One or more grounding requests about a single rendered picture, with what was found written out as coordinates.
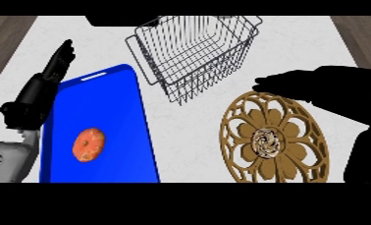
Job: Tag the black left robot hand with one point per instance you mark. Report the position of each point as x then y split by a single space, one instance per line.
34 96

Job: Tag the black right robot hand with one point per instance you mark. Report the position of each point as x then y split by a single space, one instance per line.
333 86

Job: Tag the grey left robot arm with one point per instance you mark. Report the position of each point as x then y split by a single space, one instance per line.
15 158

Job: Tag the swirled brown cupcake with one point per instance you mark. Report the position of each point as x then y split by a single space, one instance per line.
265 143

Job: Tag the brown round openwork placemat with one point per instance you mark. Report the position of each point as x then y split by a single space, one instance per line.
290 157

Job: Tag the blue cutting board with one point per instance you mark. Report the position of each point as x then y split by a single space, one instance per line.
103 117

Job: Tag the black appliance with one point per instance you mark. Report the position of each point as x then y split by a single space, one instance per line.
121 20

